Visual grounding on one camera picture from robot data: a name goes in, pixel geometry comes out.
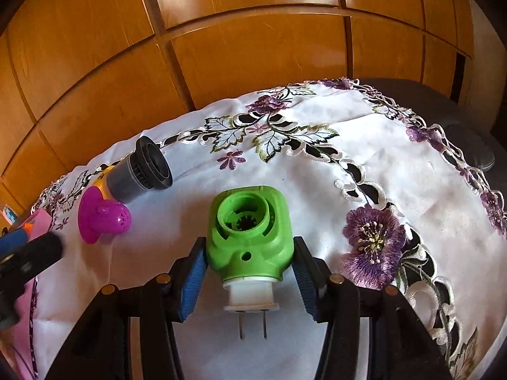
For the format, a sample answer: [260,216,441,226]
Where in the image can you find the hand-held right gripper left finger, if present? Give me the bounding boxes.
[45,237,209,380]

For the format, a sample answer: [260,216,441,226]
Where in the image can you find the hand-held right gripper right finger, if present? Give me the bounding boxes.
[292,236,456,380]

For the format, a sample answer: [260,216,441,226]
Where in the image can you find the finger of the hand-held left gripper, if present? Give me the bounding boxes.
[21,232,65,276]
[0,230,31,260]

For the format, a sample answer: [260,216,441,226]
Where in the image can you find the green plug-in mosquito repeller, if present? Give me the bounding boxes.
[206,185,294,340]

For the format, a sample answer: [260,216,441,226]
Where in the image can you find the pink box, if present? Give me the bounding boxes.
[12,210,54,380]

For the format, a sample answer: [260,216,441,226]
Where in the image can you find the magenta heart-shaped plastic piece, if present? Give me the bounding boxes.
[78,187,132,244]

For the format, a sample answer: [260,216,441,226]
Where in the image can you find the white floral embroidered tablecloth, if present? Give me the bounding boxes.
[29,77,507,380]

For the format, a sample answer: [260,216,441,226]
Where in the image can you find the grey yellow spray nozzle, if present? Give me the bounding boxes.
[92,135,174,204]

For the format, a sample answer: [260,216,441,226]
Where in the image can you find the dark grey sofa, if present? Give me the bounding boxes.
[356,77,498,172]

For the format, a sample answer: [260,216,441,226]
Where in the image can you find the wooden wardrobe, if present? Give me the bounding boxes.
[0,0,477,216]

